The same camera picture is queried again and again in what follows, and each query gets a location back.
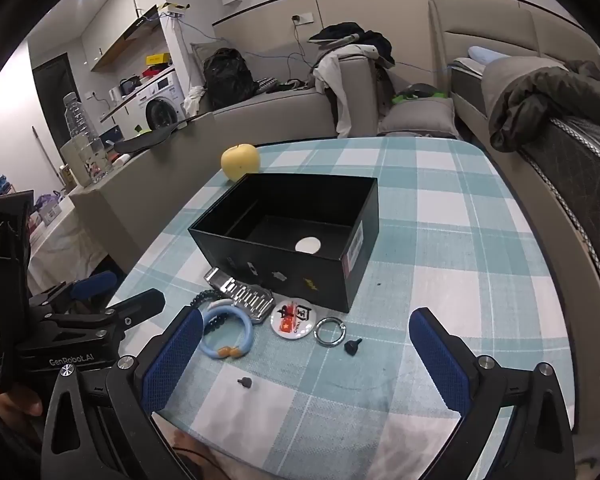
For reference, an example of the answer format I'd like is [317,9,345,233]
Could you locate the white shirt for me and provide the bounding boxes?
[312,42,382,139]

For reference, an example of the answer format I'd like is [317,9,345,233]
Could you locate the beige bed headboard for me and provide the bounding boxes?
[427,0,600,126]

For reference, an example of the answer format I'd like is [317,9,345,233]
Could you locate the black clothes pile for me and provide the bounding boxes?
[308,22,396,69]

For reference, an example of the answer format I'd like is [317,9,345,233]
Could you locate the light blue pillow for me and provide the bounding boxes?
[467,45,507,65]

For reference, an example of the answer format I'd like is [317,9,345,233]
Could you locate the round printed badge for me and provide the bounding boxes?
[270,299,317,335]

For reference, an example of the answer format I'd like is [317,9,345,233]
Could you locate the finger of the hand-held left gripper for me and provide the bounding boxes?
[27,270,119,312]
[55,288,167,342]

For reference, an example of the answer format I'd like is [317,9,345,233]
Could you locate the person's left hand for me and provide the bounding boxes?
[0,379,44,418]

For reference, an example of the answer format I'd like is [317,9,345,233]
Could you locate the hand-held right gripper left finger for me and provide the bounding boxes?
[40,305,204,480]

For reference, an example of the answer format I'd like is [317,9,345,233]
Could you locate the white washing machine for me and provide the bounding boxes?
[136,65,189,132]

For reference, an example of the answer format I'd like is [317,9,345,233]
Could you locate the teal checked tablecloth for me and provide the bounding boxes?
[107,136,579,480]

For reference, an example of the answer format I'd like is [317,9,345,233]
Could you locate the black backpack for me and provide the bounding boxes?
[202,48,259,111]

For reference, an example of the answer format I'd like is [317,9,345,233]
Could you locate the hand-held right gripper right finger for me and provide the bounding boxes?
[409,306,577,480]

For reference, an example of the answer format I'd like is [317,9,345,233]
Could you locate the dark door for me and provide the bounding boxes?
[31,55,77,150]

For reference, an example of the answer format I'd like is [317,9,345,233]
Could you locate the dark patterned mattress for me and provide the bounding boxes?
[521,112,600,323]

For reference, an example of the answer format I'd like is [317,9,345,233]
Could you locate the dark green jacket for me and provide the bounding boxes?
[488,60,600,154]

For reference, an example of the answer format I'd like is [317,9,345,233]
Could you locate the green and black object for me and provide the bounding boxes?
[392,83,449,106]

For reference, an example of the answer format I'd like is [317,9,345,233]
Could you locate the light blue bangle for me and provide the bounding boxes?
[200,305,255,362]

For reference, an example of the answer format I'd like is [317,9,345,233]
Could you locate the silver metal ring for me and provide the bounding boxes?
[313,316,349,348]

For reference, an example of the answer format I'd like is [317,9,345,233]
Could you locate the black bead bracelet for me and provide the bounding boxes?
[189,287,229,337]

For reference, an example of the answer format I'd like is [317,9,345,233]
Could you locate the grey sofa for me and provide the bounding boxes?
[70,42,462,281]

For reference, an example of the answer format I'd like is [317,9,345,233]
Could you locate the yellow apple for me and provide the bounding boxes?
[220,143,261,183]

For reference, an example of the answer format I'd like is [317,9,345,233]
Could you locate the black cardboard box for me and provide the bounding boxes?
[187,173,380,314]

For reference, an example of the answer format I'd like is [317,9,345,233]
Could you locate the clear plastic water bottle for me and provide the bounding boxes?
[62,92,107,184]

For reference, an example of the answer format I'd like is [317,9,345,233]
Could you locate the black flat curved object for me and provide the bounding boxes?
[114,127,179,154]

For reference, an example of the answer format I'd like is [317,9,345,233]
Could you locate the silver metal watch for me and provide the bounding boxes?
[203,267,276,322]

